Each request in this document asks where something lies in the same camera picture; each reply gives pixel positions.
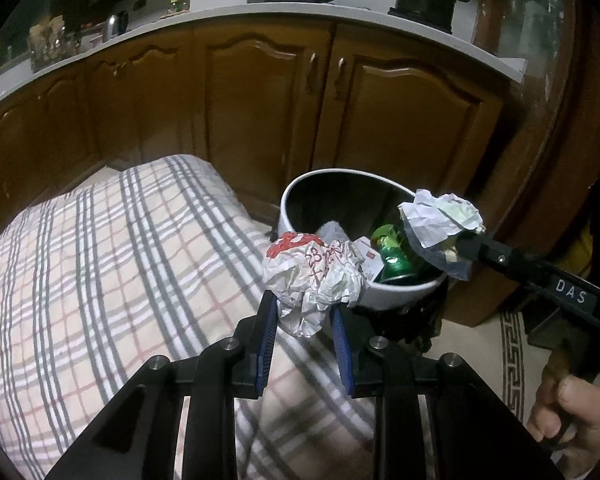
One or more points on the white and green paper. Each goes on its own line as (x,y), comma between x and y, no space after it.
(435,220)

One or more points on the spice jar rack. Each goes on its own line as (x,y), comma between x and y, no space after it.
(50,42)

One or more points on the plaid blanket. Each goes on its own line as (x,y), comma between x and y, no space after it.
(105,270)

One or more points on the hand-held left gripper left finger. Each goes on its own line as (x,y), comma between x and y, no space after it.
(264,355)

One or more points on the metal kettle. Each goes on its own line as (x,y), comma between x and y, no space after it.
(116,25)

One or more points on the red printed paper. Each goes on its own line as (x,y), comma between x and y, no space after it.
(310,280)

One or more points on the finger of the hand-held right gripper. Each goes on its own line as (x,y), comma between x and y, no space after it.
(495,257)

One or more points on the white round bin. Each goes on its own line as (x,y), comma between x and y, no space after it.
(405,295)

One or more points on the white kitchen countertop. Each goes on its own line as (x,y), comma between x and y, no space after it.
(280,12)

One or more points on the patterned floor rug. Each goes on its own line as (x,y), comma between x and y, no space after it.
(517,365)

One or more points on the wooden base cabinets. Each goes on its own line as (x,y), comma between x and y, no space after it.
(250,110)

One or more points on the wooden glass door cabinet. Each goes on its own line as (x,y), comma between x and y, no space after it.
(545,85)

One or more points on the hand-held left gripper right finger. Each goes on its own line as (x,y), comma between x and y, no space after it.
(344,355)

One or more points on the small red and white carton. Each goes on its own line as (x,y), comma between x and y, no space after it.
(367,257)

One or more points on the white paper scrap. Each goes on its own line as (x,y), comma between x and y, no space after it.
(332,232)

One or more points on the person's right hand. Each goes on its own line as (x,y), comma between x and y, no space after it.
(580,405)

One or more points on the green plastic bottle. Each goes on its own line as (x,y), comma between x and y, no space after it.
(392,255)

